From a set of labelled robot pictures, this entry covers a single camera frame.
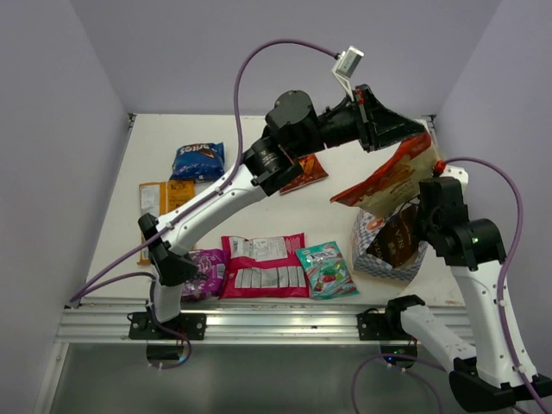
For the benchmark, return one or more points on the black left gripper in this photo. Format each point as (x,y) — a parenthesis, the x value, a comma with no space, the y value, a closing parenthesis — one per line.
(375,124)

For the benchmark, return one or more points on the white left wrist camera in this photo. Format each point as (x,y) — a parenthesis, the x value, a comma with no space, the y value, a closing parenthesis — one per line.
(344,67)

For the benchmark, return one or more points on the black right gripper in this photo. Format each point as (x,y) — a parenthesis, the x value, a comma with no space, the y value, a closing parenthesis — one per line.
(419,225)

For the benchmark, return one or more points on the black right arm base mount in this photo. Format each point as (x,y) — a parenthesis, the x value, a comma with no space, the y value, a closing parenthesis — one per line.
(373,325)

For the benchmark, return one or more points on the blue checkered paper bag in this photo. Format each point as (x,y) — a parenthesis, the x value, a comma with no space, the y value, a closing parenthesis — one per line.
(365,229)

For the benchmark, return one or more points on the brown sea salt chip bag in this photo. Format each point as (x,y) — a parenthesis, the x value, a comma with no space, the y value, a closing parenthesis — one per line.
(396,244)

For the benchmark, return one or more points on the orange yellow snack packet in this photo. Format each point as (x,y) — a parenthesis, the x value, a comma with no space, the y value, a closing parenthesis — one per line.
(159,198)

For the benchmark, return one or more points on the aluminium table frame rail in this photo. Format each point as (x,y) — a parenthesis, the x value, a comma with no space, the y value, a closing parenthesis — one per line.
(153,141)

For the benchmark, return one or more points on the pink snack bag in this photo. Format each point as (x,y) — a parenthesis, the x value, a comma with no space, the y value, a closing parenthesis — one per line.
(264,267)

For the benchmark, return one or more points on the red torn chip bag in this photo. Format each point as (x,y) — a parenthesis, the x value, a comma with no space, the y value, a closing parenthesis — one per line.
(313,171)

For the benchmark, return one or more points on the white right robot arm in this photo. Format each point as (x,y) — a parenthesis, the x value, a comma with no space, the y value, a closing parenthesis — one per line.
(495,372)

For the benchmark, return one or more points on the blue Doritos chip bag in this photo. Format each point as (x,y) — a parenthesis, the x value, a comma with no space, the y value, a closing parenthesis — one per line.
(199,162)

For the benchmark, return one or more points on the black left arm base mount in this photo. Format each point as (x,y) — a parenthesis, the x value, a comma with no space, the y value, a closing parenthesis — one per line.
(143,327)

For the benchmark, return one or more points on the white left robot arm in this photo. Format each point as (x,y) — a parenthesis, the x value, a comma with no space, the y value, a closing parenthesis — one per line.
(293,130)

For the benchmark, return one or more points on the orange cream cassava chips bag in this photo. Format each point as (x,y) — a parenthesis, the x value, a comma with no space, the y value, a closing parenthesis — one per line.
(396,181)

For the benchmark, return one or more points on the teal Fox's candy bag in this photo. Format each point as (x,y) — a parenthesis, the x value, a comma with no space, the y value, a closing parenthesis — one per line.
(326,271)

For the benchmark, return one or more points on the purple grape candy bag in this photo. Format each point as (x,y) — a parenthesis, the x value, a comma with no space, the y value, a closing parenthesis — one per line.
(210,277)

